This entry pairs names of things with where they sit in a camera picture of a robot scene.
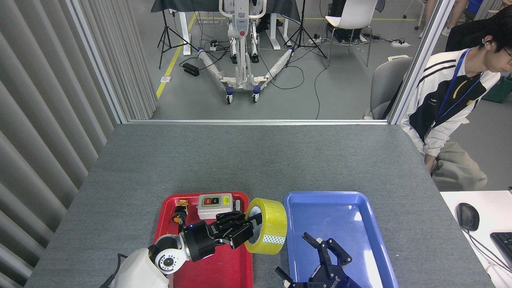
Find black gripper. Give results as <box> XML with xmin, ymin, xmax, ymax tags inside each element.
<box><xmin>274</xmin><ymin>232</ymin><xmax>361</xmax><ymax>288</ymax></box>
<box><xmin>182</xmin><ymin>211</ymin><xmax>263</xmax><ymax>263</ymax></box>

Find yellow tape roll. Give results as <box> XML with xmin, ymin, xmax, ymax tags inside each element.
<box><xmin>244</xmin><ymin>198</ymin><xmax>288</xmax><ymax>255</ymax></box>

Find red plastic tray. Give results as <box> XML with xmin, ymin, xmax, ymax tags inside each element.
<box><xmin>154</xmin><ymin>191</ymin><xmax>254</xmax><ymax>288</ymax></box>

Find blue plastic tray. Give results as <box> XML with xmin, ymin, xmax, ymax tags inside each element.
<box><xmin>284</xmin><ymin>191</ymin><xmax>400</xmax><ymax>288</ymax></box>

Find yellow push button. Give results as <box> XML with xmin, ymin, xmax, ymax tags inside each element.
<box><xmin>172</xmin><ymin>199</ymin><xmax>189</xmax><ymax>224</ymax></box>

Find black computer mouse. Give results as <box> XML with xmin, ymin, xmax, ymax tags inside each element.
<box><xmin>456</xmin><ymin>203</ymin><xmax>480</xmax><ymax>232</ymax></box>

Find white stand on wheels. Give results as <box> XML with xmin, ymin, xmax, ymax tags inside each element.
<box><xmin>197</xmin><ymin>0</ymin><xmax>297</xmax><ymax>105</ymax></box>

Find white desk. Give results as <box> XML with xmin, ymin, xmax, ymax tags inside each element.
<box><xmin>440</xmin><ymin>190</ymin><xmax>512</xmax><ymax>288</ymax></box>

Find black keyboard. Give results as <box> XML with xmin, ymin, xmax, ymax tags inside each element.
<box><xmin>490</xmin><ymin>232</ymin><xmax>512</xmax><ymax>268</ymax></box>

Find grey chair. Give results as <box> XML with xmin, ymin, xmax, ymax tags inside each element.
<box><xmin>363</xmin><ymin>57</ymin><xmax>412</xmax><ymax>120</ymax></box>

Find black tripod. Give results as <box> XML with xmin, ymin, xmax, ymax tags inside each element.
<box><xmin>157</xmin><ymin>7</ymin><xmax>199</xmax><ymax>70</ymax></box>
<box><xmin>283</xmin><ymin>0</ymin><xmax>329</xmax><ymax>68</ymax></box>

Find seated person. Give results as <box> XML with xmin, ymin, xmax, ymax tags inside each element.
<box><xmin>401</xmin><ymin>16</ymin><xmax>512</xmax><ymax>192</ymax></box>

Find white chair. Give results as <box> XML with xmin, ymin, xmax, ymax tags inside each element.
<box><xmin>323</xmin><ymin>0</ymin><xmax>379</xmax><ymax>67</ymax></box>

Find green box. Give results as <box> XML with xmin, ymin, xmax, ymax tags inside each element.
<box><xmin>481</xmin><ymin>76</ymin><xmax>512</xmax><ymax>104</ymax></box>

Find standing person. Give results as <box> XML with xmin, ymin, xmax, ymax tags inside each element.
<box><xmin>418</xmin><ymin>0</ymin><xmax>469</xmax><ymax>39</ymax></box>

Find white switch box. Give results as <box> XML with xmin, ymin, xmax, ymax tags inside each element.
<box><xmin>197</xmin><ymin>193</ymin><xmax>234</xmax><ymax>220</ymax></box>

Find silver table rail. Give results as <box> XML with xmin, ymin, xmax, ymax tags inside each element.
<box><xmin>127</xmin><ymin>119</ymin><xmax>389</xmax><ymax>126</ymax></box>

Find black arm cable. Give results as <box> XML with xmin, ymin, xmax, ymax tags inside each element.
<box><xmin>99</xmin><ymin>253</ymin><xmax>129</xmax><ymax>288</ymax></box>

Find black mouse cable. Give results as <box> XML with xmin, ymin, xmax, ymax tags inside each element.
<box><xmin>464</xmin><ymin>229</ymin><xmax>512</xmax><ymax>274</ymax></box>

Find silver post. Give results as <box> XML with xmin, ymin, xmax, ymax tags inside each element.
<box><xmin>387</xmin><ymin>0</ymin><xmax>457</xmax><ymax>126</ymax></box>
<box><xmin>65</xmin><ymin>0</ymin><xmax>129</xmax><ymax>125</ymax></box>

